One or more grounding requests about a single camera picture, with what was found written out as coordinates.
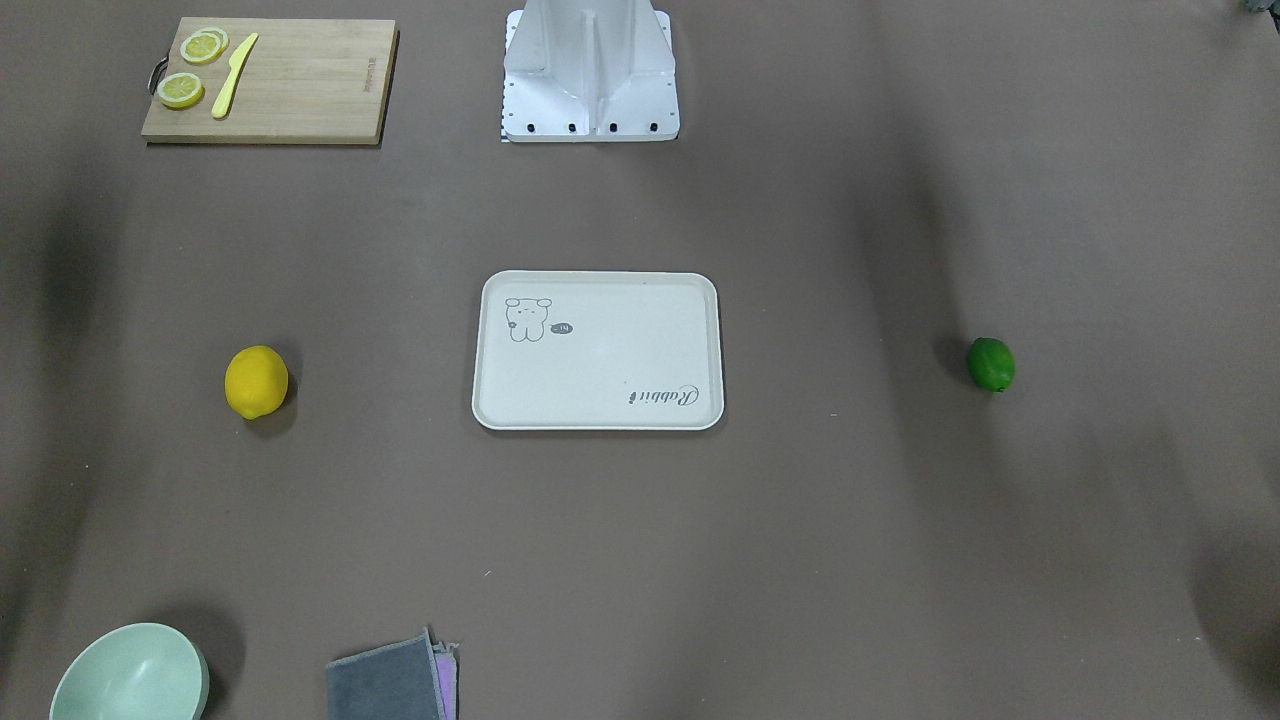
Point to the lemon slice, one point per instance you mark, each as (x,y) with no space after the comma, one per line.
(219,34)
(180,90)
(198,48)

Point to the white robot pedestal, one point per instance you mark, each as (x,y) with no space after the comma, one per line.
(589,72)

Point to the yellow plastic knife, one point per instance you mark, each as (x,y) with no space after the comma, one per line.
(221,105)

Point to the yellow lemon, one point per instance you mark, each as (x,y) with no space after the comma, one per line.
(256,381)

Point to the white rabbit tray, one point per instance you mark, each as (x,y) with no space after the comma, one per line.
(598,351)

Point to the wooden cutting board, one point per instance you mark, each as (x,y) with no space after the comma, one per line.
(306,82)

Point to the green lime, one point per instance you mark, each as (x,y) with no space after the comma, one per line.
(990,364)

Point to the grey folded cloth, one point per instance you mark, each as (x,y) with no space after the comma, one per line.
(397,681)

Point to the green bowl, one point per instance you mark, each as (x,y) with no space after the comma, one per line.
(136,671)

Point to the purple cloth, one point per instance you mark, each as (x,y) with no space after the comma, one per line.
(446,667)

